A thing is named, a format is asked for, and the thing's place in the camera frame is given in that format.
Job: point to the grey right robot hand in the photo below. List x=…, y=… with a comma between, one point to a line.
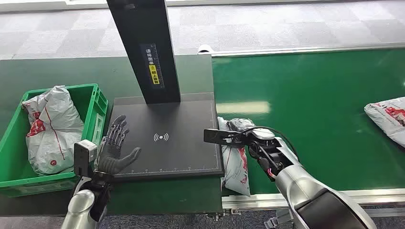
x=241, y=124

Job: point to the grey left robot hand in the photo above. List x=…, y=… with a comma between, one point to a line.
x=110, y=158

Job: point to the grey package with red print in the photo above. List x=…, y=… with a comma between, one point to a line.
x=235, y=167
x=60, y=126
x=389, y=120

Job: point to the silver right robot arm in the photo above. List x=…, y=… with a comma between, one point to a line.
x=300, y=186

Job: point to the black inbound scanning machine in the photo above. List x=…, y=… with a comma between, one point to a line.
x=177, y=151

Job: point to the green conveyor belt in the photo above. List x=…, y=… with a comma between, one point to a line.
x=316, y=126

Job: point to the green plastic crate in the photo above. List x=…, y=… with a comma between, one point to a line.
x=31, y=186

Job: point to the yellow warning sticker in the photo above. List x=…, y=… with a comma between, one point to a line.
x=154, y=75

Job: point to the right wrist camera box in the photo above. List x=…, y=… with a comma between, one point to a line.
x=218, y=136

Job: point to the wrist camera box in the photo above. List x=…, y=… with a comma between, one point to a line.
x=218, y=136
x=83, y=156

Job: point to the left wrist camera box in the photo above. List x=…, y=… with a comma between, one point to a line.
x=83, y=156

